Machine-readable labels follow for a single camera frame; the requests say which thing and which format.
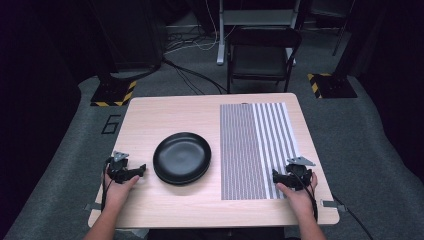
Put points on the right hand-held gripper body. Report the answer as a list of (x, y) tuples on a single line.
[(298, 176)]

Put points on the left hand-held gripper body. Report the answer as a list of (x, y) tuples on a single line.
[(119, 168)]

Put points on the person's left hand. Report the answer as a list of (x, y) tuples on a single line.
[(116, 195)]

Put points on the person's right hand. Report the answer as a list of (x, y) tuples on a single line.
[(301, 203)]

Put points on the grey tape strip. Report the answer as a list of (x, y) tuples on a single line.
[(94, 207), (330, 204)]

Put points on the grey striped placemat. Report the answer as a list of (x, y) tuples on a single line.
[(243, 150)]

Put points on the black hazard-striped stand base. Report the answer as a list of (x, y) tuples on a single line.
[(111, 93), (333, 86)]

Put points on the person's dark clothing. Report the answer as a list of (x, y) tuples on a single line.
[(216, 234)]

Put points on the dark curtain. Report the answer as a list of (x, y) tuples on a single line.
[(30, 100), (396, 83)]

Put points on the black folding chair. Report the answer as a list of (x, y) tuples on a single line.
[(260, 60)]

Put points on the dark metal stand leg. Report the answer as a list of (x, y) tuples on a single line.
[(342, 28)]

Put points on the white metal desk frame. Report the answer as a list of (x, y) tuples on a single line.
[(256, 16)]

